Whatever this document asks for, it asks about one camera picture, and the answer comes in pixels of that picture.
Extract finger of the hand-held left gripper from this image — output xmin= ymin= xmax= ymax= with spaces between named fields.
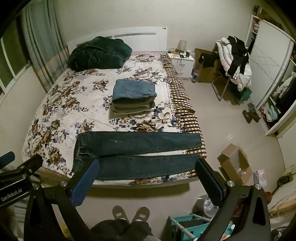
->
xmin=0 ymin=151 xmax=15 ymax=168
xmin=14 ymin=154 xmax=43 ymax=176

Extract stack of folded trousers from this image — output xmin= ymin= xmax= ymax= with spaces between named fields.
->
xmin=112 ymin=79 xmax=157 ymax=101

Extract large brown cardboard box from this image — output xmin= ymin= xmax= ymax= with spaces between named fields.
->
xmin=194 ymin=48 xmax=228 ymax=83

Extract silver bin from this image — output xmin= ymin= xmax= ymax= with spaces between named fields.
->
xmin=193 ymin=195 xmax=219 ymax=219

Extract person's left slipper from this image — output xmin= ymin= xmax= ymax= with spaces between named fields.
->
xmin=112 ymin=205 xmax=130 ymax=223

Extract person's right slipper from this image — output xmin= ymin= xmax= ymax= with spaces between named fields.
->
xmin=132 ymin=207 xmax=150 ymax=223

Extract grey green curtain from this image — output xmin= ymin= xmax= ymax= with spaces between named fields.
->
xmin=21 ymin=0 xmax=70 ymax=91

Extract white nightstand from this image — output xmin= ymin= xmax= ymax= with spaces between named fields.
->
xmin=166 ymin=51 xmax=196 ymax=78

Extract teal bag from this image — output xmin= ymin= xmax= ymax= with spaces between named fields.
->
xmin=240 ymin=88 xmax=252 ymax=101

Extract dark green blanket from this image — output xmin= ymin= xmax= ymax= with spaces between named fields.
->
xmin=67 ymin=36 xmax=133 ymax=70

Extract window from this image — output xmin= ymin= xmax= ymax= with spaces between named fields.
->
xmin=0 ymin=16 xmax=33 ymax=94

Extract hanging clothes in wardrobe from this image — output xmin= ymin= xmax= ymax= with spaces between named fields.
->
xmin=273 ymin=74 xmax=296 ymax=116

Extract bed with floral sheet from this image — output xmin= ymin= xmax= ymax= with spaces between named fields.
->
xmin=22 ymin=27 xmax=207 ymax=189

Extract dark slippers pair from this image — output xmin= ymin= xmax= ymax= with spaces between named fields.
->
xmin=242 ymin=103 xmax=261 ymax=124

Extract brown checked sheet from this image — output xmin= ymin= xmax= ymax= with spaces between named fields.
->
xmin=161 ymin=54 xmax=207 ymax=158

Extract folded teal clothes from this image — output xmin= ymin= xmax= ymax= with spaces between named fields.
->
xmin=264 ymin=104 xmax=278 ymax=121

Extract white wardrobe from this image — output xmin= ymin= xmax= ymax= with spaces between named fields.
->
xmin=245 ymin=14 xmax=296 ymax=136

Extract black striped track clothes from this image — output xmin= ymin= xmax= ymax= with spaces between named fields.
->
xmin=225 ymin=35 xmax=250 ymax=77

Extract person's slipper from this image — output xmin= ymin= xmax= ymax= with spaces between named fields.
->
xmin=132 ymin=207 xmax=150 ymax=223
xmin=112 ymin=205 xmax=130 ymax=223

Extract olive folded pants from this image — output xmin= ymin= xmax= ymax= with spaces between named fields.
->
xmin=112 ymin=97 xmax=156 ymax=108

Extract black garment on box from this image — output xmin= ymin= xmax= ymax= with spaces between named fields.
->
xmin=198 ymin=53 xmax=219 ymax=69

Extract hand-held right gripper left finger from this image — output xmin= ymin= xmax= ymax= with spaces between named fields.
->
xmin=24 ymin=158 xmax=100 ymax=241

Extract pink cloth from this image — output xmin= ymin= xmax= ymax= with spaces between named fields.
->
xmin=253 ymin=170 xmax=267 ymax=189

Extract person's legs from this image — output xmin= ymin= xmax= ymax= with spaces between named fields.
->
xmin=90 ymin=219 xmax=153 ymax=241

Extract small open cardboard box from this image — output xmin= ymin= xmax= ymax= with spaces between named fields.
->
xmin=217 ymin=144 xmax=253 ymax=186

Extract dark blue jeans pants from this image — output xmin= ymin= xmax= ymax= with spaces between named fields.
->
xmin=72 ymin=131 xmax=204 ymax=181

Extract teal storage rack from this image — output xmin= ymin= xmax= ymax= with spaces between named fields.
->
xmin=168 ymin=214 xmax=234 ymax=241

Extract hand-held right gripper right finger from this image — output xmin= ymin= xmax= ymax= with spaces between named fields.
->
xmin=195 ymin=158 xmax=271 ymax=241

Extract metal folding chair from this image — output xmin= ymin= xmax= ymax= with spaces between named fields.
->
xmin=211 ymin=42 xmax=245 ymax=105

